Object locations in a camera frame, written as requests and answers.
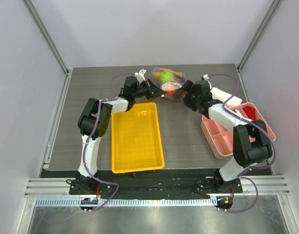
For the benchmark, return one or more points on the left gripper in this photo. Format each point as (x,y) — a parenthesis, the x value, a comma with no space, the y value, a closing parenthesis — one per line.
(153,92)

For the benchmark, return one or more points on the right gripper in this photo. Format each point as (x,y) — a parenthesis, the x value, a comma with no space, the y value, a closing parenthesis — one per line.
(186,89)

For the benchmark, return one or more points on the clear zip top bag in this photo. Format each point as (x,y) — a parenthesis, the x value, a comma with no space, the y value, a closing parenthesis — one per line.
(179,78)

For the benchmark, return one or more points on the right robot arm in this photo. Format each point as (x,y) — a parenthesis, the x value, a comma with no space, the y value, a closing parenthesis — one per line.
(251,142)

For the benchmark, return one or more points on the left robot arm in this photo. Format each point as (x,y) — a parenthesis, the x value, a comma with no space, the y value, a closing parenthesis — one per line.
(94,121)

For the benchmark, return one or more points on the orange fake pumpkin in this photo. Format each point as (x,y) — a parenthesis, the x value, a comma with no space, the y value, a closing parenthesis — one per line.
(170,93)

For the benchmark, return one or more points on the red fake fruit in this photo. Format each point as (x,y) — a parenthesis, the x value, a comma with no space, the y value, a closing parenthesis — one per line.
(171,86)

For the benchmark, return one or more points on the green fake apple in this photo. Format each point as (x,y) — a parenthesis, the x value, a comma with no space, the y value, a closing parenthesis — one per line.
(166,76)

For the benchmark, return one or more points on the yellow plastic tray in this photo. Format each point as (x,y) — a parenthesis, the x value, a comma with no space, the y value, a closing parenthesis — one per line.
(136,140)

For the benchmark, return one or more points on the pink divided organizer box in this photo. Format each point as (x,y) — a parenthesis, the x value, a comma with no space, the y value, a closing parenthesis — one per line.
(218,137)

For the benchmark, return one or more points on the red object in organizer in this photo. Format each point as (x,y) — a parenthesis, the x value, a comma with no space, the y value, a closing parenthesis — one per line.
(250,112)

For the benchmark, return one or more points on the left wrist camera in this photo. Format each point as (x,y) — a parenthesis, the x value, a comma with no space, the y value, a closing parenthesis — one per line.
(140,75)

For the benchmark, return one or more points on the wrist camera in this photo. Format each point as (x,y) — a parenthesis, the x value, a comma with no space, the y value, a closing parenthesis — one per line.
(205,78)
(140,75)

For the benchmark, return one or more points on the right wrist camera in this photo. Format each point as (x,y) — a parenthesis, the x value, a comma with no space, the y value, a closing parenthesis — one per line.
(205,78)

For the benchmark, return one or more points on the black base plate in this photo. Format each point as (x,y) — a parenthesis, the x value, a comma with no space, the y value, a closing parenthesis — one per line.
(154,185)

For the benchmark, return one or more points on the white slotted cable duct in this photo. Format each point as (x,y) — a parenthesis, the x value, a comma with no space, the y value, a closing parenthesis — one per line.
(86,202)

